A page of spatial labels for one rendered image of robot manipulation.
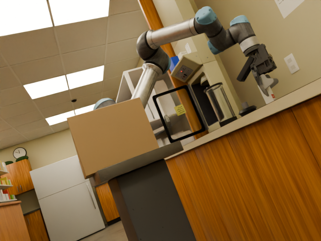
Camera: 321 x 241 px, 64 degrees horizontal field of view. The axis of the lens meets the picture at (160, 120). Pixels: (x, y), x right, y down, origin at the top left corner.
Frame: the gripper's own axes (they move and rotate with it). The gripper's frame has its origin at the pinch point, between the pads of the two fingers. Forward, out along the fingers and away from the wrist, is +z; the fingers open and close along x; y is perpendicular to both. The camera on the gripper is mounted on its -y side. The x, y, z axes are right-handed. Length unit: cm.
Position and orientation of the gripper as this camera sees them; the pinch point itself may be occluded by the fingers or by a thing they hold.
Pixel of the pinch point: (267, 93)
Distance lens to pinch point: 119.0
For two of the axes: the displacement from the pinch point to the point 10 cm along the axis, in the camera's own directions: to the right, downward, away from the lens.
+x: 6.2, -1.2, 7.8
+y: 7.0, -3.8, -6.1
